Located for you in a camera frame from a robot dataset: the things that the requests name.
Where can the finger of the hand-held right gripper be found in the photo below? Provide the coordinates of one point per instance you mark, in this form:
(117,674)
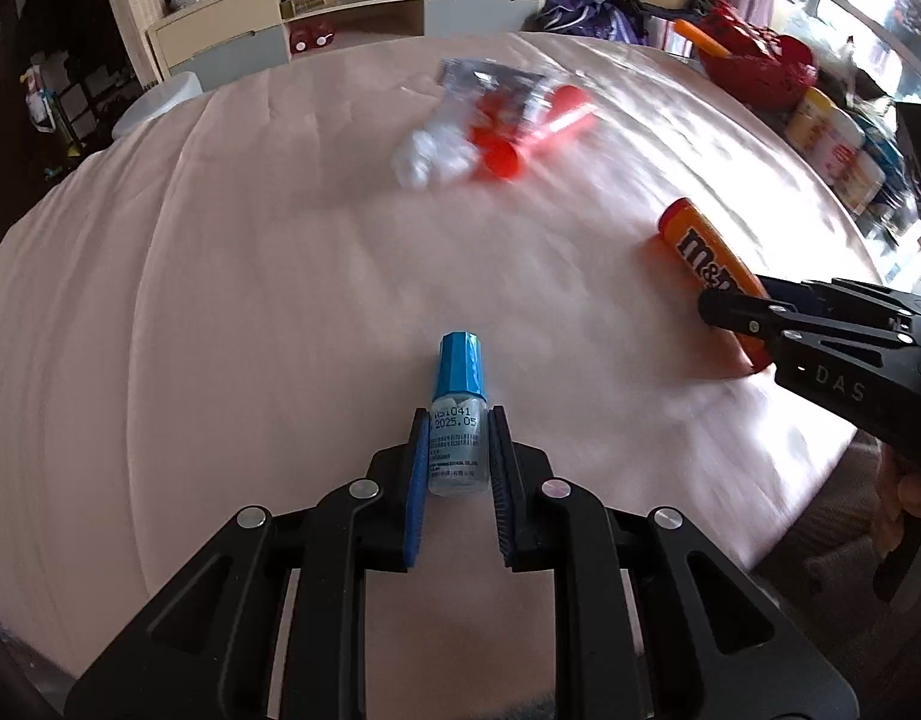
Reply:
(805,319)

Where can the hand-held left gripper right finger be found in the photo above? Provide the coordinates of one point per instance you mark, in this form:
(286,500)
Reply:
(505,487)

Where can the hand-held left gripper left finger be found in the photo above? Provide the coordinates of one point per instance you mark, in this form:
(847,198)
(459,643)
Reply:
(415,487)

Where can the small bottle blue cap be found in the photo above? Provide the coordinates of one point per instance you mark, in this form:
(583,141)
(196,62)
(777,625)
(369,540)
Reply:
(456,450)

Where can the orange candy tube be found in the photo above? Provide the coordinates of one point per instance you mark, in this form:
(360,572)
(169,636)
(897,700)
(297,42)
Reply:
(693,240)

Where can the person's right hand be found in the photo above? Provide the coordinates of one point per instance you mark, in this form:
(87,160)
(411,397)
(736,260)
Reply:
(910,499)

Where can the blue round tin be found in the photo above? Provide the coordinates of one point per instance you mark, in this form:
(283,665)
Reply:
(889,165)

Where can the pink tablecloth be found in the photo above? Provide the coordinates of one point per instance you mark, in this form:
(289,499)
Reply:
(243,315)

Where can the red plastic basket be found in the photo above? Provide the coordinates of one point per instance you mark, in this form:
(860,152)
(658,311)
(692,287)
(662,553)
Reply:
(760,67)

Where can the red round ornament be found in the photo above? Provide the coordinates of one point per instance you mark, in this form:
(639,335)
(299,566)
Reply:
(501,162)

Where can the crumpled white tissue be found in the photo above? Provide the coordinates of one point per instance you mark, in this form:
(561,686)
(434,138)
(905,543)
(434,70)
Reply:
(434,157)

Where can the blue purple bag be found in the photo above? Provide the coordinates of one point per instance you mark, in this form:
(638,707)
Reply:
(591,19)

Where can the clear plastic packet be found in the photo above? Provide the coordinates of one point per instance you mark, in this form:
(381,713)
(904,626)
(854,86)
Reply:
(498,86)

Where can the white round stool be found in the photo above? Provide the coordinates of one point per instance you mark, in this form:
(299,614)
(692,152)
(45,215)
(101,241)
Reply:
(160,101)

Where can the beige grey tv cabinet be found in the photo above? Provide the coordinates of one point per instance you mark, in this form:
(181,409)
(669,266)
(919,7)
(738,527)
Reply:
(228,34)

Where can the flat cardboard box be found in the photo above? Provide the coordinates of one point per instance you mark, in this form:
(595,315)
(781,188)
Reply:
(314,0)

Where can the rattan folding screen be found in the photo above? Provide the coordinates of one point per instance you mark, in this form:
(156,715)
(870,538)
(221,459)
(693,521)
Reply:
(130,7)

